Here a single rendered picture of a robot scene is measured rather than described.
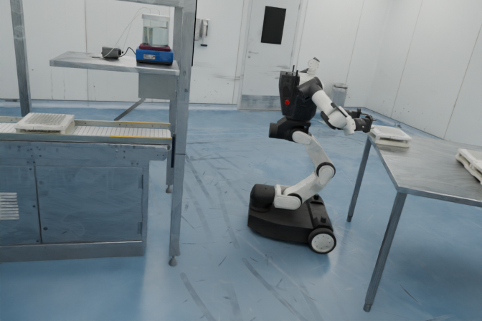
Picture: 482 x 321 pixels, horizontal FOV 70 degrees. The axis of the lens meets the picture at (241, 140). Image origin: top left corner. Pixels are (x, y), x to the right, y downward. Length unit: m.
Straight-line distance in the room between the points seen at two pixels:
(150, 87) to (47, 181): 0.80
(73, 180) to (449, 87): 5.63
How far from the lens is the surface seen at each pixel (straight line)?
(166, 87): 2.17
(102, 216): 2.34
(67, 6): 5.65
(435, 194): 2.03
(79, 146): 2.09
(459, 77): 6.38
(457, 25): 6.55
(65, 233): 2.44
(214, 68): 5.97
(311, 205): 2.93
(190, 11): 1.86
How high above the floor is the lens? 1.57
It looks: 19 degrees down
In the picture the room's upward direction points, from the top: 7 degrees clockwise
